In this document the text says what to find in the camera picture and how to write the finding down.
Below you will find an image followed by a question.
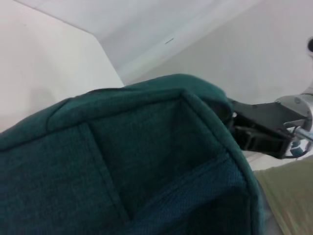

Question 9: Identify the dark teal insulated lunch bag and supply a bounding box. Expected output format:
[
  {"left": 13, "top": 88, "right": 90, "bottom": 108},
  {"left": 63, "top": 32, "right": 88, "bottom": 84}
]
[{"left": 0, "top": 73, "right": 269, "bottom": 235}]

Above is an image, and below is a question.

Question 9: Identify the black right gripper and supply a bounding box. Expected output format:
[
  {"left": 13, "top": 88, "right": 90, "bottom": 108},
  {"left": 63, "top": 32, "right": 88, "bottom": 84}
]
[{"left": 228, "top": 97, "right": 306, "bottom": 160}]

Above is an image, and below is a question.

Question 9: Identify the grey right gripper cable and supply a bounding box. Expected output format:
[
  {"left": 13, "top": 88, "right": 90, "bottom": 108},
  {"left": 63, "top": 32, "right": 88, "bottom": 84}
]
[{"left": 283, "top": 119, "right": 313, "bottom": 160}]

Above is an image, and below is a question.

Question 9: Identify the olive green floor mat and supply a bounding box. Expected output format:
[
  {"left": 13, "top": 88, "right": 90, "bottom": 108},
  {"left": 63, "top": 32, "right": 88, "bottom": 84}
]
[{"left": 253, "top": 161, "right": 313, "bottom": 235}]

